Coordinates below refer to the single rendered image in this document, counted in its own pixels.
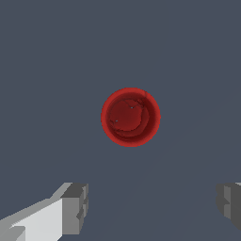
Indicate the red round bowl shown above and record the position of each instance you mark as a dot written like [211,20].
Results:
[130,117]

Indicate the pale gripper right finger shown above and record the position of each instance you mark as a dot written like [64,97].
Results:
[230,200]

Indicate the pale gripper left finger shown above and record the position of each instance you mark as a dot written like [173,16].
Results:
[47,216]

